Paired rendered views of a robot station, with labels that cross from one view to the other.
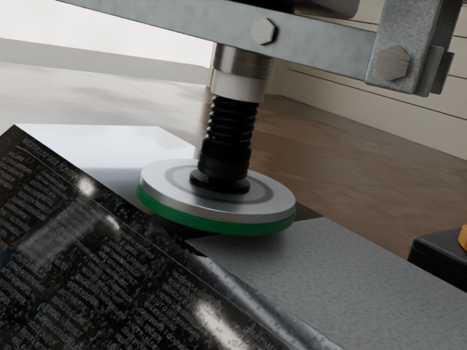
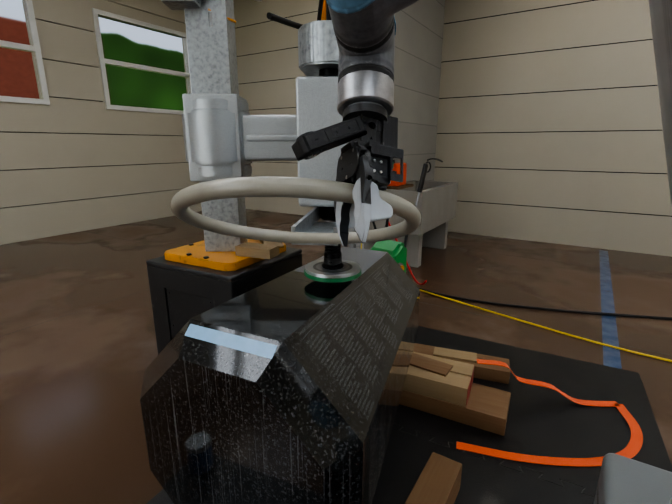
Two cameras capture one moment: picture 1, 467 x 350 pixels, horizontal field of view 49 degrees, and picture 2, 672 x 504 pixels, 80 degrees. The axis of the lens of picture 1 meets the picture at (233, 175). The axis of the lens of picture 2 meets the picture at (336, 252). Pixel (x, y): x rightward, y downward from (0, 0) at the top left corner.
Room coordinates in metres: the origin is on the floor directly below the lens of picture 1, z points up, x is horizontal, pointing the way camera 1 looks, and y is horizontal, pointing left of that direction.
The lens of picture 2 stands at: (1.15, 1.40, 1.33)
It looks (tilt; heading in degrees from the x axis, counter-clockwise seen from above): 15 degrees down; 250
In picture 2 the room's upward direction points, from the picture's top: straight up
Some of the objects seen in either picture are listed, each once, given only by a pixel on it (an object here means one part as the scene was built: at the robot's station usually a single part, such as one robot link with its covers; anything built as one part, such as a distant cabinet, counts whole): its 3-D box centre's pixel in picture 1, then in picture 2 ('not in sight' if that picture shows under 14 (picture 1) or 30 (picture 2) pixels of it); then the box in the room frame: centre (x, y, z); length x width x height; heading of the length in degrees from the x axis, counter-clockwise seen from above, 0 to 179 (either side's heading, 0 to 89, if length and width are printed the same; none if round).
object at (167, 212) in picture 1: (217, 189); (332, 268); (0.66, 0.02, 0.87); 0.22 x 0.22 x 0.04
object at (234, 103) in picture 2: not in sight; (219, 139); (0.98, -0.81, 1.36); 0.35 x 0.35 x 0.41
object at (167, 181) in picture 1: (218, 187); (332, 268); (0.66, 0.02, 0.87); 0.21 x 0.21 x 0.01
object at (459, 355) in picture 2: not in sight; (454, 354); (-0.27, -0.40, 0.10); 0.25 x 0.10 x 0.01; 141
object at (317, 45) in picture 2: not in sight; (341, 74); (0.51, -0.30, 1.61); 0.96 x 0.25 x 0.17; 65
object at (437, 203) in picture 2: not in sight; (415, 220); (-1.42, -2.82, 0.43); 1.30 x 0.62 x 0.86; 38
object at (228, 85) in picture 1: (239, 82); not in sight; (0.66, 0.02, 1.01); 0.07 x 0.07 x 0.04
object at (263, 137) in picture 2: not in sight; (258, 138); (0.80, -0.74, 1.36); 0.74 x 0.34 x 0.25; 159
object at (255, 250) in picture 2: not in sight; (257, 250); (0.85, -0.59, 0.81); 0.20 x 0.10 x 0.05; 140
